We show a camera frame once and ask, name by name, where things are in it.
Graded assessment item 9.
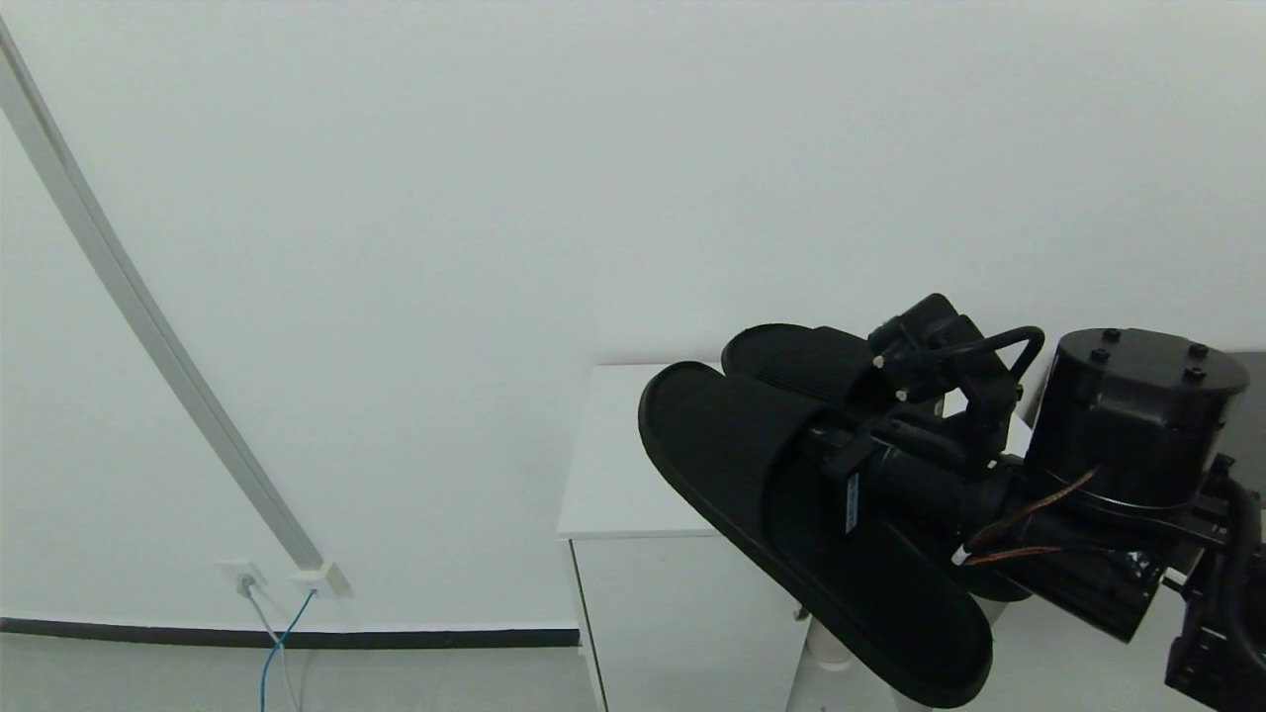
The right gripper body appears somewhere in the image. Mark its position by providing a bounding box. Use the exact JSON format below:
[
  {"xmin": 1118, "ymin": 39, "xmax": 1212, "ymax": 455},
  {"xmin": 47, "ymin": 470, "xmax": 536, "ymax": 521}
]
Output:
[{"xmin": 806, "ymin": 420, "xmax": 980, "ymax": 557}]

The black slipper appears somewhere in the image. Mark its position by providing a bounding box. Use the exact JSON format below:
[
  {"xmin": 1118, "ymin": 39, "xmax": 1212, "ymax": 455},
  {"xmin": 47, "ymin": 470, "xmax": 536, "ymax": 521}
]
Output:
[
  {"xmin": 721, "ymin": 323, "xmax": 1033, "ymax": 603},
  {"xmin": 638, "ymin": 361, "xmax": 994, "ymax": 710}
]

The white cabinet door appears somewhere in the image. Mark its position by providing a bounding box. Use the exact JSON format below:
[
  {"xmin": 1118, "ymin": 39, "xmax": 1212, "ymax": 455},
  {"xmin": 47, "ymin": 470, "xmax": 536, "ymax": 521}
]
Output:
[{"xmin": 571, "ymin": 539, "xmax": 814, "ymax": 712}]

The white cabinet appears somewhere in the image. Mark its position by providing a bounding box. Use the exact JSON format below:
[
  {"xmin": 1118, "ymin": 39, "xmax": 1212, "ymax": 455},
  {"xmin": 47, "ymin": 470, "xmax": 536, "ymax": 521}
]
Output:
[{"xmin": 557, "ymin": 364, "xmax": 1036, "ymax": 712}]

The black panel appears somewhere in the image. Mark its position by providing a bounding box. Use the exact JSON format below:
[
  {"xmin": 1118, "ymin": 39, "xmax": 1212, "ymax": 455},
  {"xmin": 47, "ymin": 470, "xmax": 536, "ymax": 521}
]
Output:
[{"xmin": 1215, "ymin": 350, "xmax": 1266, "ymax": 478}]

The black baseboard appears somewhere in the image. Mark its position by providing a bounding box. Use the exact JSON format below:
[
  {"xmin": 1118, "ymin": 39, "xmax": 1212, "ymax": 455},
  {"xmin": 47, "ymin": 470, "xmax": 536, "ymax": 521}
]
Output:
[{"xmin": 0, "ymin": 617, "xmax": 581, "ymax": 651}]

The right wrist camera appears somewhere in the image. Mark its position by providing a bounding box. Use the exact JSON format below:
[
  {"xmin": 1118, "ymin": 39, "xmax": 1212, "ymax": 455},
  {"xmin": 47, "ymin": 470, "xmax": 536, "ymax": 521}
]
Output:
[{"xmin": 868, "ymin": 293, "xmax": 1024, "ymax": 466}]

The black cable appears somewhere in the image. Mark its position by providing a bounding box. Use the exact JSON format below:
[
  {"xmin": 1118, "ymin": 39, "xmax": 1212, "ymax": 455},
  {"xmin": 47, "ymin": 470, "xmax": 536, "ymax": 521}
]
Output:
[{"xmin": 930, "ymin": 325, "xmax": 1046, "ymax": 399}]

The blue cable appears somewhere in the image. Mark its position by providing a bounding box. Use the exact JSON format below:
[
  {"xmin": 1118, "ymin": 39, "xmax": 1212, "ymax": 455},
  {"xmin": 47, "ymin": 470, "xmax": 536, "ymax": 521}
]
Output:
[{"xmin": 259, "ymin": 589, "xmax": 318, "ymax": 712}]

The white cable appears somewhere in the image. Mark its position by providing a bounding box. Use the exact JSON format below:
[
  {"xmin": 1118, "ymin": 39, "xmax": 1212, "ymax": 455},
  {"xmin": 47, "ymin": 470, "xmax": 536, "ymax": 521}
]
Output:
[{"xmin": 241, "ymin": 583, "xmax": 300, "ymax": 712}]

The white cable duct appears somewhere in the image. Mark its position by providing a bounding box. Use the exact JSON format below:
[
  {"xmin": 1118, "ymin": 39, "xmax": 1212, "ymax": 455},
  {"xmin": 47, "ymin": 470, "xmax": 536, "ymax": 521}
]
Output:
[{"xmin": 0, "ymin": 18, "xmax": 352, "ymax": 599}]

